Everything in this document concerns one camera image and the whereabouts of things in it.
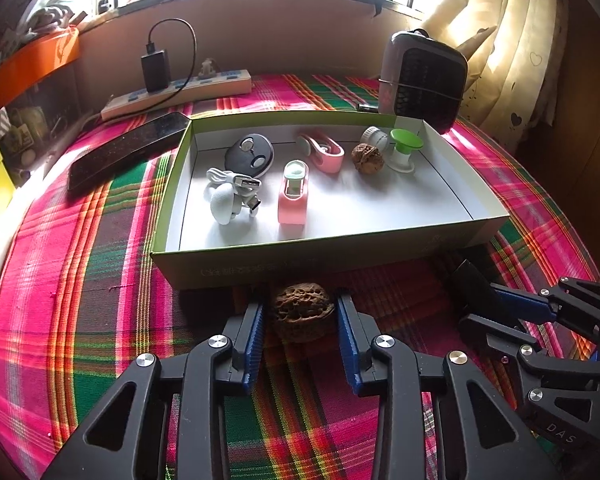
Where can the wooden cabinet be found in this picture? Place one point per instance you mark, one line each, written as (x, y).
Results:
(590, 85)

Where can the pink green plaid tablecloth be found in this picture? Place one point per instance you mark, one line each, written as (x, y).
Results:
(105, 310)

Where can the black round disc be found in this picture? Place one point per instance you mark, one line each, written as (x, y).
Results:
(252, 155)

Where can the green white cardboard box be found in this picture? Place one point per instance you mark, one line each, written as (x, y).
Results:
(380, 200)

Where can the small brown walnut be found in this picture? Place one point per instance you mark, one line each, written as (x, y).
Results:
(367, 156)

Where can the white round cap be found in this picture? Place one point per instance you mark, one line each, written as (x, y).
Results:
(372, 136)

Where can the small figurine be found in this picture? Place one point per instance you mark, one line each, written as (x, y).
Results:
(207, 67)

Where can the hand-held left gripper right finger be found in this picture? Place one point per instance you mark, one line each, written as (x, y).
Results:
(347, 345)

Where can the large brown walnut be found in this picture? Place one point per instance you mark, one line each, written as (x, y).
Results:
(300, 310)

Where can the black smartphone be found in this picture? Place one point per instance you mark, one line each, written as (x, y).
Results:
(125, 152)

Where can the pink holder mint pad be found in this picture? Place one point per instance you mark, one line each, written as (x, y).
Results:
(292, 195)

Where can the green white knob stand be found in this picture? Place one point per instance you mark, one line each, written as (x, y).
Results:
(405, 147)

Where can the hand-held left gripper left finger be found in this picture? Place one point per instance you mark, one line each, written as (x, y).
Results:
(252, 345)

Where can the grey space heater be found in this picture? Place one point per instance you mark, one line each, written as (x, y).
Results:
(422, 80)

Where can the cluttered display shelf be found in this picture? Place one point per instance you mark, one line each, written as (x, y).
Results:
(30, 130)

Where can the cream heart-print curtain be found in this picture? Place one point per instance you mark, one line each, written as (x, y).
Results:
(505, 35)

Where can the small black object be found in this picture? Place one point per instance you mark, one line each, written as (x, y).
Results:
(365, 107)

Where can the black charger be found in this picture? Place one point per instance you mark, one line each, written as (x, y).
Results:
(156, 70)

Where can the white egg-shaped gadget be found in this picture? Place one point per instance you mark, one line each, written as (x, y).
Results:
(224, 205)

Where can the beige power strip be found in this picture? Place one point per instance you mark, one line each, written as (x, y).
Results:
(180, 92)

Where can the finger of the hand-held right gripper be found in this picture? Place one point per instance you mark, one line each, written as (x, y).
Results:
(520, 302)
(480, 324)

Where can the dried plants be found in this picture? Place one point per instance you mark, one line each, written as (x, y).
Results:
(50, 10)

